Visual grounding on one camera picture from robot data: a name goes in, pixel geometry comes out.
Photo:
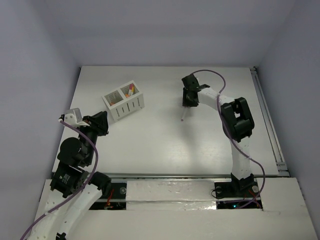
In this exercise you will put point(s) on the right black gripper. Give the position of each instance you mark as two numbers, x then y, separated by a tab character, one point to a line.
186	103

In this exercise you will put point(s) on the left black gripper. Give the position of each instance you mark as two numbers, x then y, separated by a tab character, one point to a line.
94	124

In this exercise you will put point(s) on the purple capped white marker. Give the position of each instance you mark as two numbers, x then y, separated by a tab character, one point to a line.
185	109

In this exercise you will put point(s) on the yellow capped white marker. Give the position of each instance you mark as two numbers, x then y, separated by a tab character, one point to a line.
132	90

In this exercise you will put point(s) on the pink capped white marker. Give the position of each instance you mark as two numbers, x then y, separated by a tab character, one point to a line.
129	91

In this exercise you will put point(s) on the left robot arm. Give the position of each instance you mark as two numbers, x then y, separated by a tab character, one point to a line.
76	177

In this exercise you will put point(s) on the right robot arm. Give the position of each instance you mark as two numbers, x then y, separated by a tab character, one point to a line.
237	125

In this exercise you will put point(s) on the white two-compartment slotted holder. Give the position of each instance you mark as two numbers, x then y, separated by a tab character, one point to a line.
124	106

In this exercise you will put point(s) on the white foam base cover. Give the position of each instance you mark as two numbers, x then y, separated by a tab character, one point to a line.
176	209

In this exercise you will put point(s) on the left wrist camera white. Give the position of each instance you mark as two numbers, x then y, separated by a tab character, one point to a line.
73	117

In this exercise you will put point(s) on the aluminium rail front edge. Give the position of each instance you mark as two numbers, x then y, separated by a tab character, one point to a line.
164	176

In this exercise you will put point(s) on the aluminium rail edge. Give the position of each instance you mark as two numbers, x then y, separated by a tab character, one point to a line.
164	176
281	165

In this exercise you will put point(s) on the aluminium rail right edge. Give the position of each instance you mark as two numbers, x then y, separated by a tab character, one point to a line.
281	165

